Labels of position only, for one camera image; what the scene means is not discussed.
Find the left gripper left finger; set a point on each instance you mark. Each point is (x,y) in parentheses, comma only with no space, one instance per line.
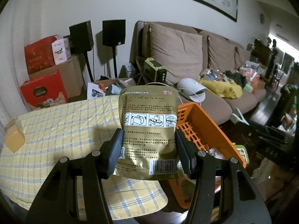
(56,201)

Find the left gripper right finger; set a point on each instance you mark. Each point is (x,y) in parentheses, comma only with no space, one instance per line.
(240,200)

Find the blue clothes clip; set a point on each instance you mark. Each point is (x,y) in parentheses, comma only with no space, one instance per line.
(237,117)

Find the tan boxed packet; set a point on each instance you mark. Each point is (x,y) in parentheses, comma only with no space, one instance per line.
(14,137)

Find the olive card packet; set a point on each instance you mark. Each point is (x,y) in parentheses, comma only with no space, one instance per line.
(148,116)

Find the green frog container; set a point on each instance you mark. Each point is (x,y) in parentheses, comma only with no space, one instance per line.
(243,152)

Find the brown sofa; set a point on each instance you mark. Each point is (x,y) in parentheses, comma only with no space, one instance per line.
(219,109)

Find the yellow checked tablecloth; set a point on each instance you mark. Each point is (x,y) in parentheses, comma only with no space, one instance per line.
(73,130)

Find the yellow cloth on sofa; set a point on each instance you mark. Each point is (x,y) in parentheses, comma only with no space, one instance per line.
(223,89)

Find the orange plastic basket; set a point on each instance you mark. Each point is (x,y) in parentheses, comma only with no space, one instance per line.
(199,128)

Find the far beige cushion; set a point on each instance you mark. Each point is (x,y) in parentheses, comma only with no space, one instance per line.
(241,56)

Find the white nail lamp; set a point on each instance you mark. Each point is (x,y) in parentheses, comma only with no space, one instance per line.
(192,90)

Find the middle beige cushion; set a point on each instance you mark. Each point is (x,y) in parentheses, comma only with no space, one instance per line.
(220,54)

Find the red collection gift box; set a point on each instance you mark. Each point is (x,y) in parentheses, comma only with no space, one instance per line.
(45,91)

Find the brown cardboard box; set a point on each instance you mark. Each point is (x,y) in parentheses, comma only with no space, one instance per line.
(71,75)

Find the large beige cushion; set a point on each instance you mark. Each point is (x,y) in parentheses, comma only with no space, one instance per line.
(178,51)

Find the red gift box upper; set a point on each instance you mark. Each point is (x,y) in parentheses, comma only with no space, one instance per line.
(39,55)

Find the green black power station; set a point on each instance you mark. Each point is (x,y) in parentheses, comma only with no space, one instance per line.
(155,71)

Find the small pink white box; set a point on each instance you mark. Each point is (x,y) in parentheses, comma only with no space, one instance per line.
(61,50)

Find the left black speaker on stand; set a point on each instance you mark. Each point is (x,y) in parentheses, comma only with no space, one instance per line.
(82,42)

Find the black speaker on stand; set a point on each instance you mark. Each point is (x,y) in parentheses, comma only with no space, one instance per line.
(113,35)
(82,42)

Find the right black speaker on stand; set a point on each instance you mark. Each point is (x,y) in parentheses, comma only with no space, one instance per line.
(113,35)

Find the white curtain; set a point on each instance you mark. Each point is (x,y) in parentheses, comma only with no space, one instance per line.
(13,66)

